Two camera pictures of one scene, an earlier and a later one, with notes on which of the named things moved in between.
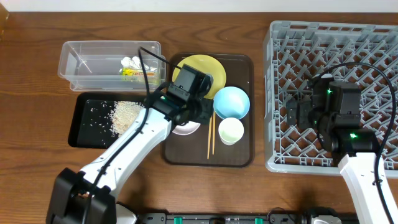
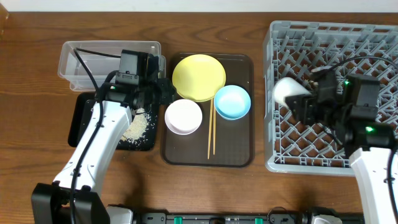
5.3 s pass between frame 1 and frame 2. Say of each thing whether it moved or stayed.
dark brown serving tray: stayed
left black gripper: moved
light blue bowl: stayed
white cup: moved
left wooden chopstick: stayed
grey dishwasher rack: stayed
